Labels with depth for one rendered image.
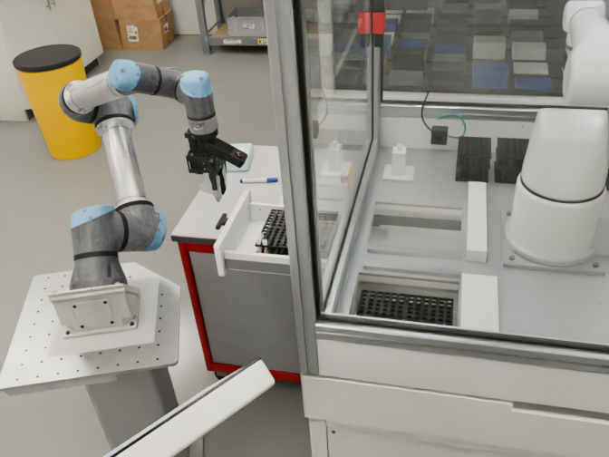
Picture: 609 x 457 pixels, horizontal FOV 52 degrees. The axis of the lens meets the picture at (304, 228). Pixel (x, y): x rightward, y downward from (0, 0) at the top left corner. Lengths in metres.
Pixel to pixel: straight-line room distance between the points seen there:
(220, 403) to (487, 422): 0.59
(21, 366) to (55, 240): 1.89
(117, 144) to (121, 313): 0.52
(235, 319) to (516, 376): 1.25
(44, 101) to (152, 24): 2.06
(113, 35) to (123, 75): 4.62
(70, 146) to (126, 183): 2.47
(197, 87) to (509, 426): 1.05
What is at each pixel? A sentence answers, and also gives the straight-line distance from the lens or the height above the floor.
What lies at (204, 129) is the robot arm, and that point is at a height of 1.22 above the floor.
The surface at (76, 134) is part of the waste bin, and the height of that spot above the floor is 0.17.
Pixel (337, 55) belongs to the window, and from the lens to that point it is 0.91.
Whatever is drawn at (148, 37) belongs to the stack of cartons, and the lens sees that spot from 6.09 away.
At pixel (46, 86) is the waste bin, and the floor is 0.53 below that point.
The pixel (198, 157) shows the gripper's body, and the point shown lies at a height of 1.14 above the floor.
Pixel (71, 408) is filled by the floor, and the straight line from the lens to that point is 2.69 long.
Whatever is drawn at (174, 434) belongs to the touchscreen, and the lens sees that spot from 0.96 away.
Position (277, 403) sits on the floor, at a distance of 2.48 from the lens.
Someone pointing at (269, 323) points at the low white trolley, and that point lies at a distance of 2.22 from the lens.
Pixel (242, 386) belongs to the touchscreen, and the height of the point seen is 1.18.
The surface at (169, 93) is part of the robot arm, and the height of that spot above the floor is 1.30.
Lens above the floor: 1.93
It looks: 36 degrees down
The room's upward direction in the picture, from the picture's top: 5 degrees counter-clockwise
